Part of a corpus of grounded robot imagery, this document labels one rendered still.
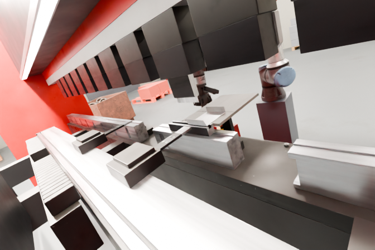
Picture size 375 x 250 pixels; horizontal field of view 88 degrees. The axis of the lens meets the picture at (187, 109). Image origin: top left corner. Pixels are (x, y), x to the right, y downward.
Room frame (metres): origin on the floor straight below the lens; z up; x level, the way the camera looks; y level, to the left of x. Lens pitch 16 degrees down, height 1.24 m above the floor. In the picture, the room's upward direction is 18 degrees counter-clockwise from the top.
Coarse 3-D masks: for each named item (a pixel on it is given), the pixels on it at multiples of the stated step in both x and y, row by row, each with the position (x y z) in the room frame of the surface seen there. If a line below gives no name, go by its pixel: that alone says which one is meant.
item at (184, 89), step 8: (168, 80) 0.64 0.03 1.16; (176, 80) 0.61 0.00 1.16; (184, 80) 0.58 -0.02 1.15; (192, 80) 0.57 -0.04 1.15; (176, 88) 0.62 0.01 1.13; (184, 88) 0.59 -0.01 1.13; (192, 88) 0.56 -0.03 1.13; (176, 96) 0.63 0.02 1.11; (184, 96) 0.60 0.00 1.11; (192, 96) 0.57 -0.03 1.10
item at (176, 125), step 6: (174, 126) 0.67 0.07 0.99; (180, 126) 0.65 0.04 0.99; (186, 126) 0.62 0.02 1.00; (192, 126) 0.60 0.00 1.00; (198, 126) 0.58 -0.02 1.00; (204, 126) 0.56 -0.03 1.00; (210, 126) 0.56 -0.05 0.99; (192, 132) 0.60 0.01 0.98; (198, 132) 0.58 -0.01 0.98; (204, 132) 0.56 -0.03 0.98; (210, 132) 0.55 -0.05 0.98
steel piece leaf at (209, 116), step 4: (208, 108) 0.68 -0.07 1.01; (212, 108) 0.66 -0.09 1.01; (216, 108) 0.65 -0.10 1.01; (220, 108) 0.63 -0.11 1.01; (224, 108) 0.62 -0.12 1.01; (208, 112) 0.67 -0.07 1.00; (212, 112) 0.66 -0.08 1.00; (216, 112) 0.65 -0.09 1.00; (220, 112) 0.63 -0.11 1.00; (224, 112) 0.62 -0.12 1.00; (200, 116) 0.66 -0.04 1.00; (204, 116) 0.65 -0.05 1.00; (208, 116) 0.63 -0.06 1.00; (212, 116) 0.62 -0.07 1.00; (216, 116) 0.61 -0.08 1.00; (204, 120) 0.61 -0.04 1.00; (208, 120) 0.60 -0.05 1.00; (212, 120) 0.59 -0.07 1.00; (208, 124) 0.56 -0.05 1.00
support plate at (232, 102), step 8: (224, 96) 0.82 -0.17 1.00; (232, 96) 0.78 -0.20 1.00; (240, 96) 0.74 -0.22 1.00; (248, 96) 0.71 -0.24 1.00; (256, 96) 0.70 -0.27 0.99; (208, 104) 0.77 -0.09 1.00; (216, 104) 0.74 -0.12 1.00; (224, 104) 0.71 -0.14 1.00; (232, 104) 0.68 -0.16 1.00; (240, 104) 0.65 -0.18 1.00; (200, 112) 0.71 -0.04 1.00; (232, 112) 0.60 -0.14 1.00; (184, 120) 0.68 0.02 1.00; (216, 120) 0.58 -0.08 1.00; (224, 120) 0.56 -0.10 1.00
